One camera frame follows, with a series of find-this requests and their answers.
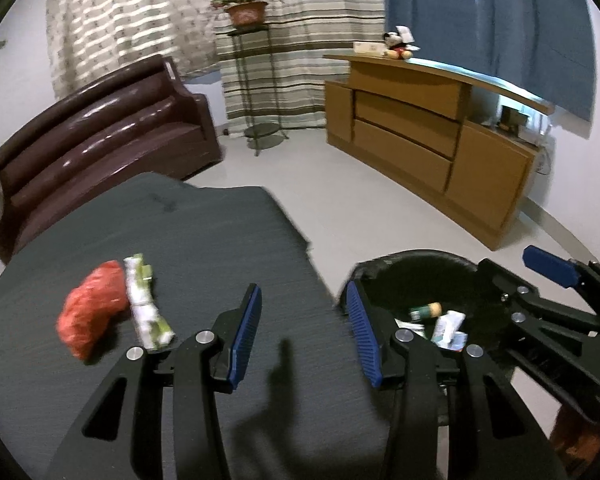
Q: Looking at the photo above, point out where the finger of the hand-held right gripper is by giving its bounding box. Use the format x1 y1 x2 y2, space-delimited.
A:
475 258 600 342
523 245 600 312

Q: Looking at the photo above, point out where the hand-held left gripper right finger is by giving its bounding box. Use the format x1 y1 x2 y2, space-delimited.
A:
345 280 567 480

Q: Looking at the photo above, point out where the mouse plush toy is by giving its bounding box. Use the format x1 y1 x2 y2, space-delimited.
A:
382 31 421 61

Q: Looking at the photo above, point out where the white paper carton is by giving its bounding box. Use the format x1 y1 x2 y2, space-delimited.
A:
432 310 467 346

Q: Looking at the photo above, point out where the blue curtain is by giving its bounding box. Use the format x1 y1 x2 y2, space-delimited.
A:
380 0 597 139

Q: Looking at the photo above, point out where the trash bin with black bag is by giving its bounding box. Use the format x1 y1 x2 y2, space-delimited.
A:
337 248 561 431

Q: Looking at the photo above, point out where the brown leather sofa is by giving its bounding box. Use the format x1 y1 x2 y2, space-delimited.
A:
0 53 224 265

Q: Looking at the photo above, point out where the striped curtain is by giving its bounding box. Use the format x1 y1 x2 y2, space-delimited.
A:
207 0 386 139

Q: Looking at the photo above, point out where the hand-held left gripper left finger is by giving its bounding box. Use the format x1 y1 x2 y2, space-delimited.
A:
45 282 264 480

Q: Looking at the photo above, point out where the small bottle with yellow cap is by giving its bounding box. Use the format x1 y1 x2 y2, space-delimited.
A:
409 302 442 322

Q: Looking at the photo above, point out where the green and white wrapper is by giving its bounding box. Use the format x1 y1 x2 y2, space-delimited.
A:
123 253 176 352

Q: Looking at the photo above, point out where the small brown box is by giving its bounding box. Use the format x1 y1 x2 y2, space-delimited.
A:
499 107 529 134

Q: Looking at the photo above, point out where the beige patterned curtain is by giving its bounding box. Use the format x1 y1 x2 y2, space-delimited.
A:
45 0 222 102

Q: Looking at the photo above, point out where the dark grey tablecloth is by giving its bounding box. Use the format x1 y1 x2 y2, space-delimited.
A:
0 172 397 480

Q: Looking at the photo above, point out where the black metal plant stand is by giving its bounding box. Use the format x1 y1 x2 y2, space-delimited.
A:
227 24 290 157

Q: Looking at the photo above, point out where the crumpled red plastic bag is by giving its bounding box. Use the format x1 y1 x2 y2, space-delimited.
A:
55 259 131 361

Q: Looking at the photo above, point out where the terracotta plant pot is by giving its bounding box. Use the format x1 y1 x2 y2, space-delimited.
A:
224 1 270 29

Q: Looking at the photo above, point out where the wooden cabinet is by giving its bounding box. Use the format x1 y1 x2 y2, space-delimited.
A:
322 52 556 252

